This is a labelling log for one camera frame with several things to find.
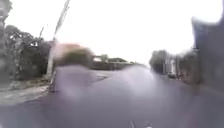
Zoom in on grey asphalt road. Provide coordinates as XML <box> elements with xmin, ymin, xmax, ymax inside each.
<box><xmin>0</xmin><ymin>64</ymin><xmax>224</xmax><ymax>128</ymax></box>

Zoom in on tall grey street pole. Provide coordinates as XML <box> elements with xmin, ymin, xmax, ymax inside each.
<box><xmin>45</xmin><ymin>0</ymin><xmax>71</xmax><ymax>79</ymax></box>

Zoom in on dark green bushes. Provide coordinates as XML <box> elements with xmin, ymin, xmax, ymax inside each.
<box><xmin>0</xmin><ymin>24</ymin><xmax>54</xmax><ymax>83</ymax></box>

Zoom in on group of trees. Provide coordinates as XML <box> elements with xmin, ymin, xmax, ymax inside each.
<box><xmin>148</xmin><ymin>49</ymin><xmax>201</xmax><ymax>84</ymax></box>

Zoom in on pale pavement strip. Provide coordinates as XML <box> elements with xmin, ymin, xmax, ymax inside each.
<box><xmin>0</xmin><ymin>84</ymin><xmax>51</xmax><ymax>107</ymax></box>

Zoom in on grass verge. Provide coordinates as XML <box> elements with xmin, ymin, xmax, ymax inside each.
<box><xmin>0</xmin><ymin>77</ymin><xmax>51</xmax><ymax>91</ymax></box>

